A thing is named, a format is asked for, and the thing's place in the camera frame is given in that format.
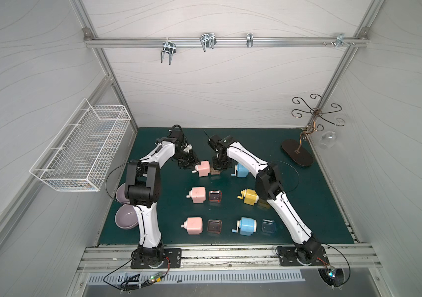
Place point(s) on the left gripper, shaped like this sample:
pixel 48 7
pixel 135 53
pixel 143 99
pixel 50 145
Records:
pixel 188 159

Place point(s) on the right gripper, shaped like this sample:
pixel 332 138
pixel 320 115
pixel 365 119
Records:
pixel 221 159

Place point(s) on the red tray back row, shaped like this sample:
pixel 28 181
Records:
pixel 214 171

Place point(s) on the red tray row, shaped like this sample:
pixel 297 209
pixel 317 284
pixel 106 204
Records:
pixel 214 171
pixel 215 196
pixel 214 226

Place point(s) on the pink sharpener back row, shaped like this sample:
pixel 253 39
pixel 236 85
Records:
pixel 203 169

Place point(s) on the pink sharpener row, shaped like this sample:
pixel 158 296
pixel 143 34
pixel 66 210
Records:
pixel 193 225
pixel 197 195
pixel 203 169

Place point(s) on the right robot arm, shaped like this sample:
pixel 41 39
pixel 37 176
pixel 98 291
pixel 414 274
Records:
pixel 268 186

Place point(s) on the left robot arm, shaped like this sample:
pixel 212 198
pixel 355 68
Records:
pixel 143 190

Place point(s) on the blue sharpener back row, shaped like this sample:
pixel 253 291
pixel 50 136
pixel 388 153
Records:
pixel 240 171

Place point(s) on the blue sharpener row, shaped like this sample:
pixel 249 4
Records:
pixel 240 171
pixel 246 226

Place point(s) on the yellow sharpener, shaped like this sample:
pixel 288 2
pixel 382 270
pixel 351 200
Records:
pixel 249 196

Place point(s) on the yellow tray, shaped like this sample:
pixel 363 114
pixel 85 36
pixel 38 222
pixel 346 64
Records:
pixel 263 204

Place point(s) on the red tray front row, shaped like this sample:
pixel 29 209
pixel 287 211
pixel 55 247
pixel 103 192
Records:
pixel 214 226

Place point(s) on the pink sharpener front row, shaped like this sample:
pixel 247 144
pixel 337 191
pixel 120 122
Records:
pixel 193 225

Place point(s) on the blue sharpener front row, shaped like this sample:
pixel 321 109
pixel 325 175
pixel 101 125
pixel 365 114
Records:
pixel 246 226

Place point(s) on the blue tray front row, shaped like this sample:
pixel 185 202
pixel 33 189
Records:
pixel 269 227

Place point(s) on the purple bowl rear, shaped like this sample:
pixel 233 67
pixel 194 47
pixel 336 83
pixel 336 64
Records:
pixel 120 195

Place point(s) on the purple bowl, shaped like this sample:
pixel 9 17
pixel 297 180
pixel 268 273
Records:
pixel 120 195
pixel 126 217

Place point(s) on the black metal hook stand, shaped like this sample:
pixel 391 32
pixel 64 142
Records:
pixel 294 149

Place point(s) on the purple bowl front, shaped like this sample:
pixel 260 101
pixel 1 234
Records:
pixel 126 217

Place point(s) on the clear glass cup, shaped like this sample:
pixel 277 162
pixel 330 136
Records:
pixel 328 139

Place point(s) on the metal hook left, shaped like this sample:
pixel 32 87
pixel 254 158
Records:
pixel 168 49

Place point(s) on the metal hook middle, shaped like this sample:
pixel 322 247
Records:
pixel 207 41

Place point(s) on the metal hook small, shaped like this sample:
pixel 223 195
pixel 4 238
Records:
pixel 249 40

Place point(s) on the metal hook right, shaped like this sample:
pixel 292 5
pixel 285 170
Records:
pixel 340 41

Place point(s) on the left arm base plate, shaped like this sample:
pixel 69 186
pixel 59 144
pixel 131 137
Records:
pixel 170 258

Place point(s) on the white wire basket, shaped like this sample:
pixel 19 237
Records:
pixel 80 155

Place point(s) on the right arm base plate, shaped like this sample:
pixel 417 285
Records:
pixel 287 256

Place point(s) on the white slotted cable duct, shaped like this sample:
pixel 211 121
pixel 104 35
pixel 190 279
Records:
pixel 200 277

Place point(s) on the aluminium top rail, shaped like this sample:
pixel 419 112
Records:
pixel 361 40

